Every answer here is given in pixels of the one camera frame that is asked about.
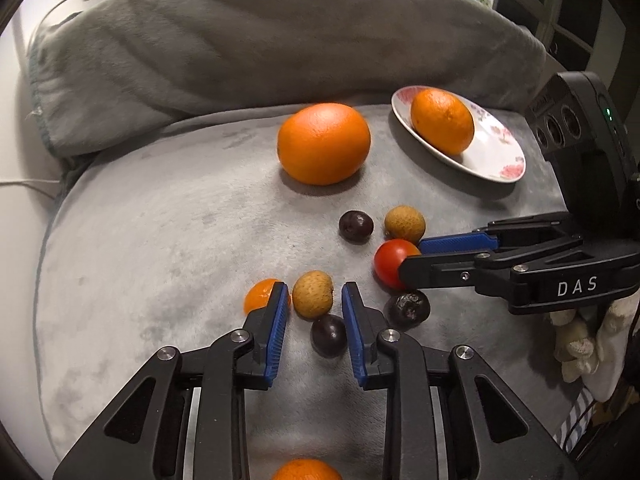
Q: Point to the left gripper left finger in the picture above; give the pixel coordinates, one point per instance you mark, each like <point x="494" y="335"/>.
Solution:
<point x="142" y="432"/>

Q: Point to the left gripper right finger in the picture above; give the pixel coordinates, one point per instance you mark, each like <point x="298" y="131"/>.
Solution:
<point x="445" y="410"/>

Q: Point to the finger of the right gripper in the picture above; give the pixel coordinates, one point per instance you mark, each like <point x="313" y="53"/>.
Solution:
<point x="503" y="235"/>
<point x="463" y="269"/>

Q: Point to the wrinkled dark plum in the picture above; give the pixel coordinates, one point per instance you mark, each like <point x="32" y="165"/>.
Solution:
<point x="407" y="310"/>

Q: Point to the brown longan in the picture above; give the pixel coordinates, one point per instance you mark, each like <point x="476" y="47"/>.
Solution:
<point x="313" y="294"/>
<point x="405" y="222"/>

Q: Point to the red cherry tomato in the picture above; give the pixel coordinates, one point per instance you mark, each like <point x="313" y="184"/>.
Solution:
<point x="388" y="258"/>

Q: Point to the small mandarin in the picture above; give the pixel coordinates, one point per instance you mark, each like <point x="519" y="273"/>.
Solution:
<point x="306" y="469"/>

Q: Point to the small kumquat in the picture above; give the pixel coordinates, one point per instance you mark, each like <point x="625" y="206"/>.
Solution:
<point x="258" y="296"/>

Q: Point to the large orange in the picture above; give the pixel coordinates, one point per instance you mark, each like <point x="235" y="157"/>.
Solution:
<point x="442" y="120"/>
<point x="323" y="144"/>

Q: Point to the white gloved right hand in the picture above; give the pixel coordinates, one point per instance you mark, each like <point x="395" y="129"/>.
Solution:
<point x="596" y="359"/>

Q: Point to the large orange on plate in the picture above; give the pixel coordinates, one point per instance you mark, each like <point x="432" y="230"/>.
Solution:
<point x="442" y="120"/>

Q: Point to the grey seat cushion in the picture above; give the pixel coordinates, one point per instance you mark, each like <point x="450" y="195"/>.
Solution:
<point x="159" y="243"/>

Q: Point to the grey back pillow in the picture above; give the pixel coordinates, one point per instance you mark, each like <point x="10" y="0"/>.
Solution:
<point x="126" y="68"/>

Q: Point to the black right camera box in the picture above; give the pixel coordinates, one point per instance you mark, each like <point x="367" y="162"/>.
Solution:
<point x="580" y="134"/>

